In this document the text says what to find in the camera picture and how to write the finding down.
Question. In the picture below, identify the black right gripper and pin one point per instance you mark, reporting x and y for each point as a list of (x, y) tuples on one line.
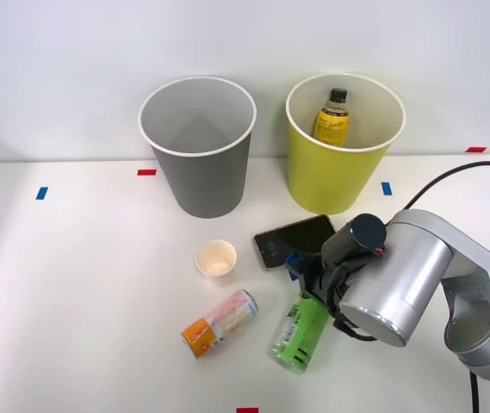
[(320, 284)]

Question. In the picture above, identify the yellow-green plastic waste bin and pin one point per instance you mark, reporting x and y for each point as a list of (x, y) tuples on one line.
[(330, 180)]

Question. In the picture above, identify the small white paper cup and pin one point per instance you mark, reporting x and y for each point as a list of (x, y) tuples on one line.
[(216, 259)]

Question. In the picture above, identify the orange and white drink can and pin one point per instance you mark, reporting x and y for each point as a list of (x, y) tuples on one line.
[(218, 324)]

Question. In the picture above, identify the green label plastic bottle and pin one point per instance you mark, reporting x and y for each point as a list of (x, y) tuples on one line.
[(298, 337)]

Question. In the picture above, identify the silver and black right arm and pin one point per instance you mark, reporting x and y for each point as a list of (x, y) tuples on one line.
[(421, 266)]

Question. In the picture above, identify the grey plastic waste bin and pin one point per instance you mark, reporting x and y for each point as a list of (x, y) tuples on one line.
[(203, 180)]

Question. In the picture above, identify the yellow label bottle black cap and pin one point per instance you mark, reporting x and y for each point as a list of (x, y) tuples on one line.
[(333, 125)]

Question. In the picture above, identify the black smartphone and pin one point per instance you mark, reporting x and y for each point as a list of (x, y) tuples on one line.
[(298, 236)]

